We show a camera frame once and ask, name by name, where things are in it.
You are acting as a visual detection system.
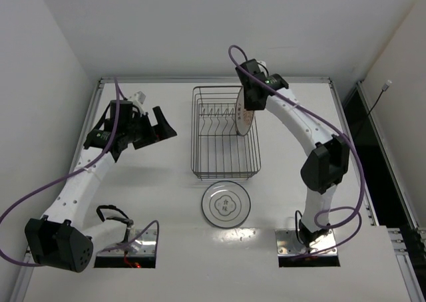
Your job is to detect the black wall cable with plug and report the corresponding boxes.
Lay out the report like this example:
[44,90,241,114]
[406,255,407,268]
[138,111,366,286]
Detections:
[365,80,393,116]

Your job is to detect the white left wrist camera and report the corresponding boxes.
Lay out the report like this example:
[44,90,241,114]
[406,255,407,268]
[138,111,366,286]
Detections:
[128,91,146,108]

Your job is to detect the orange sunburst plate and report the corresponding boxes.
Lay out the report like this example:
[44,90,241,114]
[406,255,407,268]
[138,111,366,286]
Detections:
[235,88,255,136]

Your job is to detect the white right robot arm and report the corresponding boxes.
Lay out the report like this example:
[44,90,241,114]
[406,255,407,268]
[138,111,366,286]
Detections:
[236,59,349,247]

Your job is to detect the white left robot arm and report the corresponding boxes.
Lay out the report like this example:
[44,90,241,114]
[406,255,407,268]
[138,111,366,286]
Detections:
[25,100,177,273]

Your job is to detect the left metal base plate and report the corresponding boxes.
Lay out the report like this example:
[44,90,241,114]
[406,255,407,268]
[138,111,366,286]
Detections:
[97,228,158,257]

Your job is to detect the grey wire dish rack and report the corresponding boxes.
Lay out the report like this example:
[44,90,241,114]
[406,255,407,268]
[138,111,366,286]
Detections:
[191,85,261,180]

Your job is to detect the white plate thin green rim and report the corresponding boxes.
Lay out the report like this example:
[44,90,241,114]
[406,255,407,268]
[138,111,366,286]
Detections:
[201,180,252,229]

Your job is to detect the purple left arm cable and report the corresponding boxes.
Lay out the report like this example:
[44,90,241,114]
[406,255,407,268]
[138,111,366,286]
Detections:
[0,76,160,267]

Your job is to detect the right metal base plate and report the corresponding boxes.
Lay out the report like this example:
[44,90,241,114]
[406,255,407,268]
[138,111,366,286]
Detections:
[275,229,338,257]

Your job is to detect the metal base plate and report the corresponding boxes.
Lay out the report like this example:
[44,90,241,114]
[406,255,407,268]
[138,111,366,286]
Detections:
[275,229,338,257]
[97,228,158,257]

